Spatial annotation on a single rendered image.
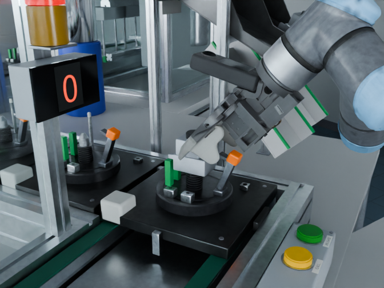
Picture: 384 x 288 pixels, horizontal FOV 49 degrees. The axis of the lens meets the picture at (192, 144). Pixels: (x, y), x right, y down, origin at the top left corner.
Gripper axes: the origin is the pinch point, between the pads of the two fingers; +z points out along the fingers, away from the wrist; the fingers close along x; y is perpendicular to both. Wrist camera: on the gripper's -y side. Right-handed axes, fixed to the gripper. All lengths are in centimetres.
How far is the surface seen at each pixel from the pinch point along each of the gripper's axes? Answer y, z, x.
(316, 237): 24.2, -7.5, -2.8
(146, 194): 0.9, 12.8, -3.5
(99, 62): -53, 48, 62
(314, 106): 10.5, -3.9, 47.7
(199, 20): -50, 30, 114
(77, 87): -15.0, -3.9, -17.5
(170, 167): 0.3, 5.5, -2.0
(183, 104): -24, 49, 87
